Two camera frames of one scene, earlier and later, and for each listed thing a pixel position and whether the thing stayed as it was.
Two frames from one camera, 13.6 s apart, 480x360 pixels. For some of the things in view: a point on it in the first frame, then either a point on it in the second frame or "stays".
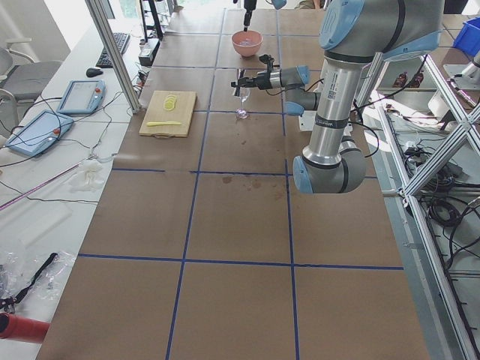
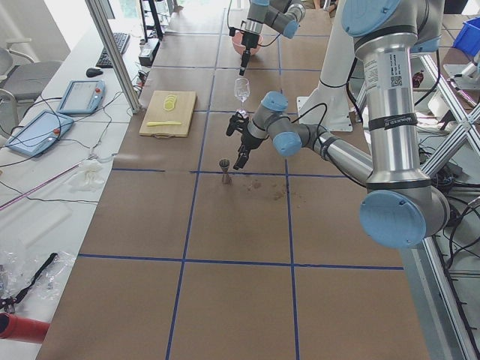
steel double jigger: (240, 73) → (224, 164)
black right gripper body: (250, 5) → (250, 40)
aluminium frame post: (115, 51) stays
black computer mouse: (93, 72) stays
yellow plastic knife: (161, 123) stays
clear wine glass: (242, 113) stays
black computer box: (148, 51) stays
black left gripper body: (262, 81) → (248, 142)
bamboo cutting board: (181, 113) stays
